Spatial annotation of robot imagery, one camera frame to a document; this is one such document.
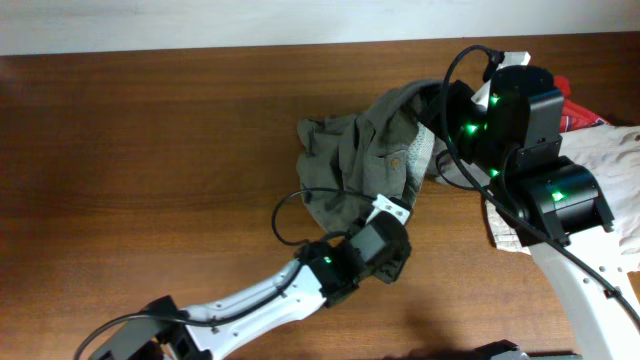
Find beige shorts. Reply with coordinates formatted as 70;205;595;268
483;123;640;274

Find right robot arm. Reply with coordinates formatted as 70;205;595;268
426;65;639;359

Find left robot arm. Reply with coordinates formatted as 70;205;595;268
90;206;411;360

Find red t-shirt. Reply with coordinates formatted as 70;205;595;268
554;75;609;133

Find grey-green shorts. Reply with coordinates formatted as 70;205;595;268
295;78;451;285

